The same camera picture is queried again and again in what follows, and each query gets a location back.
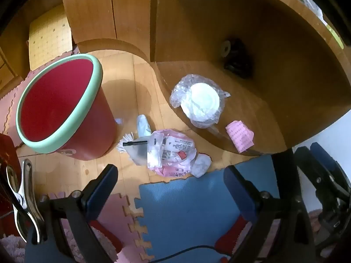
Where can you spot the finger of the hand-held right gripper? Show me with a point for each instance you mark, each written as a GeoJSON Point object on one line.
{"type": "Point", "coordinates": [309, 164]}
{"type": "Point", "coordinates": [322, 153]}

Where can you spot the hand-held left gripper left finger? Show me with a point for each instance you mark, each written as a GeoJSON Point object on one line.
{"type": "Point", "coordinates": [102, 189]}

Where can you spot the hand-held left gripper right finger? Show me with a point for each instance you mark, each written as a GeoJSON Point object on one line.
{"type": "Point", "coordinates": [238, 189]}

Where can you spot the white tissue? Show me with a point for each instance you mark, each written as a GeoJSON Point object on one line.
{"type": "Point", "coordinates": [201, 165]}

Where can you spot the grey plastic bag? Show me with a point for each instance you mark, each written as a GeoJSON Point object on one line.
{"type": "Point", "coordinates": [137, 154]}

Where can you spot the pink cloth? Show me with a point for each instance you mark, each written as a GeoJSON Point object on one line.
{"type": "Point", "coordinates": [240, 137]}

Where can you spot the black pen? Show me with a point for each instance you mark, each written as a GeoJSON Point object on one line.
{"type": "Point", "coordinates": [134, 143]}

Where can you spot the white shuttlecock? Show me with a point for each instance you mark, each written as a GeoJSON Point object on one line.
{"type": "Point", "coordinates": [127, 137]}

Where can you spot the pink white plastic package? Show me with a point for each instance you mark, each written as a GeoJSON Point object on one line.
{"type": "Point", "coordinates": [175, 148]}

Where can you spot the bubble-wrapped white roll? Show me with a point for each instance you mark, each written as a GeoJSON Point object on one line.
{"type": "Point", "coordinates": [201, 101]}

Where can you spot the red bin with green rim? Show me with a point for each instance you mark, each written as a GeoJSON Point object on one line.
{"type": "Point", "coordinates": [54, 96]}

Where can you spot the black metal bar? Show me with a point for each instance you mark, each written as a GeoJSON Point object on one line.
{"type": "Point", "coordinates": [283, 169]}

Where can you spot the pink foam mat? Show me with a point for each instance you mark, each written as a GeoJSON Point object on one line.
{"type": "Point", "coordinates": [11, 98]}
{"type": "Point", "coordinates": [120, 211]}

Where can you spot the red slipper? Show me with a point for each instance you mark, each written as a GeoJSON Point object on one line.
{"type": "Point", "coordinates": [109, 238]}
{"type": "Point", "coordinates": [233, 238]}

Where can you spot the blue foam mat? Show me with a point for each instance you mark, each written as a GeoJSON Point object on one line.
{"type": "Point", "coordinates": [186, 205]}

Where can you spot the round wooden table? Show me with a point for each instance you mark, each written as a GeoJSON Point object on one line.
{"type": "Point", "coordinates": [274, 101]}

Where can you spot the metal spring clip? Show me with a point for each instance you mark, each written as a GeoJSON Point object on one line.
{"type": "Point", "coordinates": [23, 197]}

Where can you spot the black round device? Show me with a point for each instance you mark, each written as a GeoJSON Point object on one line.
{"type": "Point", "coordinates": [235, 57]}

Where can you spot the wooden side cabinet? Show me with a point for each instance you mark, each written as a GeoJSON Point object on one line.
{"type": "Point", "coordinates": [4, 68]}

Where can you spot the yellow grid mat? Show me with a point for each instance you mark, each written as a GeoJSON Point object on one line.
{"type": "Point", "coordinates": [49, 38]}

